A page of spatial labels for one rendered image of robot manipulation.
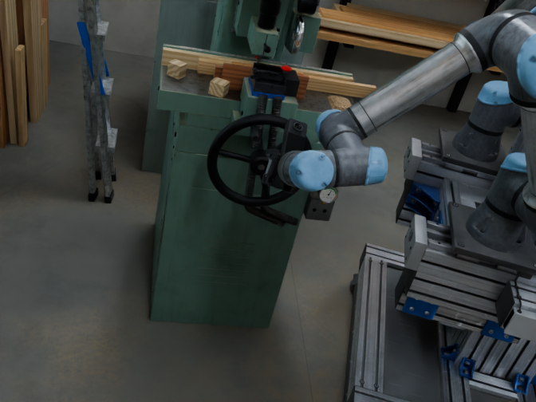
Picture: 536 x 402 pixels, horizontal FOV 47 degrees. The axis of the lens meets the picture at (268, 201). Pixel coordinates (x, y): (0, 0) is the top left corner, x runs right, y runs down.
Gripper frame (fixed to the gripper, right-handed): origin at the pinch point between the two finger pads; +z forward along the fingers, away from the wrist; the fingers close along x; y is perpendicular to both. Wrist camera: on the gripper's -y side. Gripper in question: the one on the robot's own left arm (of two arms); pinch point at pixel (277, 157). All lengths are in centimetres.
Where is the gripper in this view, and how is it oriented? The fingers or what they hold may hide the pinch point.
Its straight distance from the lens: 148.1
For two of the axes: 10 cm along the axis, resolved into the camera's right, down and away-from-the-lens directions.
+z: -2.1, -0.9, 9.7
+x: 9.2, 3.3, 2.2
